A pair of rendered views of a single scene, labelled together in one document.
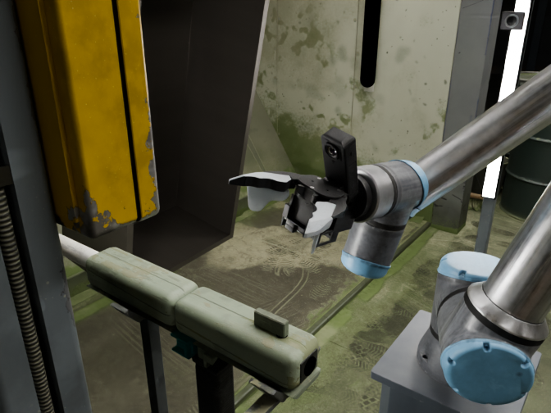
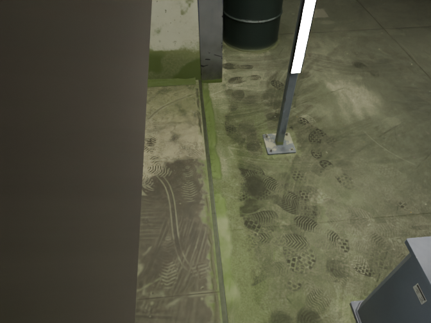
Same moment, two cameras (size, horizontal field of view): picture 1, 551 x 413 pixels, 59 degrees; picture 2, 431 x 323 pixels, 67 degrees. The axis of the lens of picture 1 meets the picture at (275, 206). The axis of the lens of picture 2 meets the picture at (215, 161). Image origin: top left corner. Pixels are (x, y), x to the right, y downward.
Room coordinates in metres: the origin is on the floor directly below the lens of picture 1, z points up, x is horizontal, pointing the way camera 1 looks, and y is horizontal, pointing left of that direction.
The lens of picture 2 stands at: (1.17, 0.43, 1.63)
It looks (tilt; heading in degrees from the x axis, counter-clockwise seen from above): 48 degrees down; 318
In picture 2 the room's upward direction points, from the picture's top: 1 degrees counter-clockwise
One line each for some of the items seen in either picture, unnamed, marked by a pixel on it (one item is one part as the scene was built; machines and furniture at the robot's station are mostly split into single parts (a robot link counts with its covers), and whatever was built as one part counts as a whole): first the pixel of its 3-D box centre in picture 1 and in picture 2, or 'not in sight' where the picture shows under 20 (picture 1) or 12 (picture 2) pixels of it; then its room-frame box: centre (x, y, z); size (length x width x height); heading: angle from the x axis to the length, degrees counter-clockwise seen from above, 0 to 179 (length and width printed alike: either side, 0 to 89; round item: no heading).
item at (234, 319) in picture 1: (142, 335); not in sight; (0.49, 0.16, 1.05); 0.49 x 0.05 x 0.23; 53
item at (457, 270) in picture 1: (471, 296); not in sight; (0.91, -0.43, 0.83); 0.17 x 0.15 x 0.18; 166
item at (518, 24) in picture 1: (513, 20); not in sight; (2.07, -0.94, 1.35); 0.09 x 0.07 x 0.07; 53
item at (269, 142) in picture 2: not in sight; (278, 143); (2.08, -0.98, 0.01); 0.20 x 0.20 x 0.01; 53
